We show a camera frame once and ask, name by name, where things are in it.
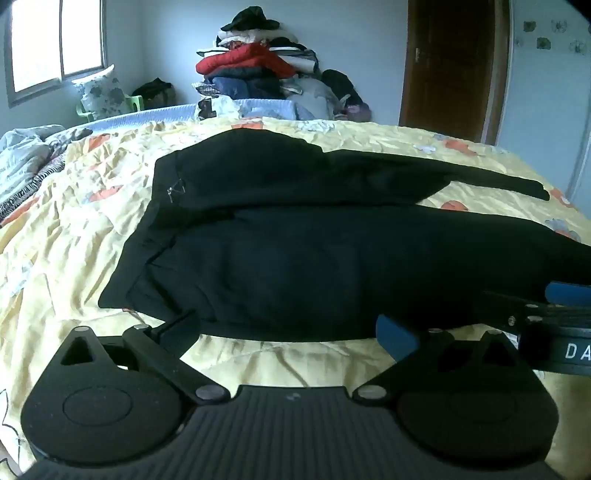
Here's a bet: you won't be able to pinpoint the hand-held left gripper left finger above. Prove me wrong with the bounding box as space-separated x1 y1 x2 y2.
46 311 230 407

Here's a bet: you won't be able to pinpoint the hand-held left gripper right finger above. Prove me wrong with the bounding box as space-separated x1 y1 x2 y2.
352 314 530 407

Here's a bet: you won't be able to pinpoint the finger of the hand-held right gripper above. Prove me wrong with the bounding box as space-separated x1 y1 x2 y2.
544 281 591 307
484 290 591 334

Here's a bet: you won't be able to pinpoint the black pants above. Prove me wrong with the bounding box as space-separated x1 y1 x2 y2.
98 128 591 343

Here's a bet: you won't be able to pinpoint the yellow floral bedsheet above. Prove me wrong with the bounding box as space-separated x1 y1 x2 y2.
0 115 591 480

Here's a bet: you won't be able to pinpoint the white wardrobe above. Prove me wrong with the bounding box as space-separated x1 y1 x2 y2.
498 0 591 210

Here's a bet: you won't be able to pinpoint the light blue mattress cover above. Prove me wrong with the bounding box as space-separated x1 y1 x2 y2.
87 98 315 126

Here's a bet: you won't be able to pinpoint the crumpled patterned quilt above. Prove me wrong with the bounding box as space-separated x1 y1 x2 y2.
0 124 94 228

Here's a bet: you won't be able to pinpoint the green plastic chair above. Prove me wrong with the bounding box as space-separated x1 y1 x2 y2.
76 94 145 123

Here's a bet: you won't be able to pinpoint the dark bag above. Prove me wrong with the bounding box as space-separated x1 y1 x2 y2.
131 78 177 110

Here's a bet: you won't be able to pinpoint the brown wooden door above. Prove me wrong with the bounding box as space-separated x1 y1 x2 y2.
399 0 512 145

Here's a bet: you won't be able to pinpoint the floral pillow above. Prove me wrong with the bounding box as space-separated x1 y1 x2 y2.
71 65 136 123

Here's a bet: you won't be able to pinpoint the flower stickers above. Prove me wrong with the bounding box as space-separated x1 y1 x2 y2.
512 18 591 52

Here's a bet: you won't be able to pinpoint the pile of clothes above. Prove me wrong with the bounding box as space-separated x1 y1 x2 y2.
191 6 372 123

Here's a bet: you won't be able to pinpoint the window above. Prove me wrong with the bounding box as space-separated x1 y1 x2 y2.
4 0 117 106

